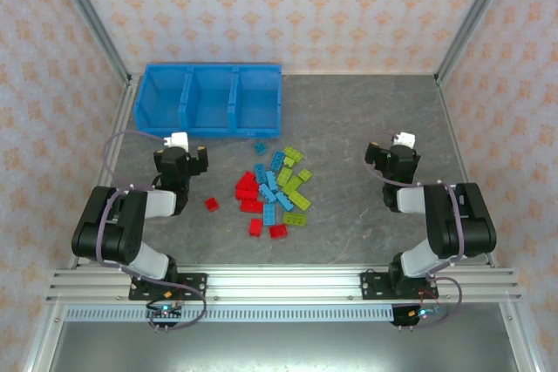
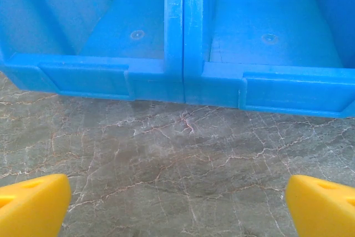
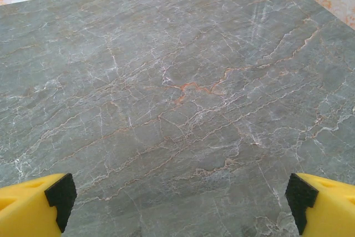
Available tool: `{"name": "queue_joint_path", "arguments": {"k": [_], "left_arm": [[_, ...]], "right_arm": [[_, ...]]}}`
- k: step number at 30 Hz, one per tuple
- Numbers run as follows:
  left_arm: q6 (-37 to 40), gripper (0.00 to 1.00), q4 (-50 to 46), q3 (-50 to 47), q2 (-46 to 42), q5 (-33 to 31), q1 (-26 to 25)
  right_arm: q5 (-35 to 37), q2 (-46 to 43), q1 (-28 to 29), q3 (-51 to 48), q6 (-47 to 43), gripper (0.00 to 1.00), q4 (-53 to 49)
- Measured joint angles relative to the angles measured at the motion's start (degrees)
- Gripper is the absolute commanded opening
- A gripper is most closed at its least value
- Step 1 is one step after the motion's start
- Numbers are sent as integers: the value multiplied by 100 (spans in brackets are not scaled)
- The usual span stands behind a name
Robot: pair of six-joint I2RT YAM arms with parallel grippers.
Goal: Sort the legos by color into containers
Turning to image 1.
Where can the small red lego brick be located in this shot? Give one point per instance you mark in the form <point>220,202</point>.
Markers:
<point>256,227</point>
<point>278,231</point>
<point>212,204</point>

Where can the small blue lego brick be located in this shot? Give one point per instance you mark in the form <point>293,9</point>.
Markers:
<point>261,148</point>

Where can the small green lego brick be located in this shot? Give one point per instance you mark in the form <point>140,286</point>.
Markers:
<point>304,175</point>
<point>288,163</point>

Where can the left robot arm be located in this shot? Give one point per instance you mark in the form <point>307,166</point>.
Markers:
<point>109,224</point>

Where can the blue plastic bin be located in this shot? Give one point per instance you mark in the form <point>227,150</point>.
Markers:
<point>159,93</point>
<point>258,97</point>
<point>211,97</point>

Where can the left controller circuit board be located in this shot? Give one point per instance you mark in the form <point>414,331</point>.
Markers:
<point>165,312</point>

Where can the controller circuit board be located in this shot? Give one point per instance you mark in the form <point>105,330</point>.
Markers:
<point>165,312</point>
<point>419,313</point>

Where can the right controller circuit board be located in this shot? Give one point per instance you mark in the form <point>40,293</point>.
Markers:
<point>419,313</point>

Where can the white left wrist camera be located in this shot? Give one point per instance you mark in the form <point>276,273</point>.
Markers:
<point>178,140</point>

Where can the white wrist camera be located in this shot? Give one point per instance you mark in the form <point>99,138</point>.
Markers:
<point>405,139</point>
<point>178,140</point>

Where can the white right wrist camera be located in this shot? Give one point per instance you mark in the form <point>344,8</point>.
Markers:
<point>405,139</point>

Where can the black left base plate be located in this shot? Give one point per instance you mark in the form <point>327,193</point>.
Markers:
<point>194,285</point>

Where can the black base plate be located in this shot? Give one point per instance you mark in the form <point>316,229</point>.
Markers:
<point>375,285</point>
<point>194,285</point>

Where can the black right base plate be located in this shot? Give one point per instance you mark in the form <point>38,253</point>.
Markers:
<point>375,285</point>

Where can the aluminium mounting rail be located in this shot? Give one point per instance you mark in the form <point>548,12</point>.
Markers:
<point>283,282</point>

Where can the aluminium frame post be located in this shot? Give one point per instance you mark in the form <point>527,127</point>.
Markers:
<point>87,15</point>
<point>475,19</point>

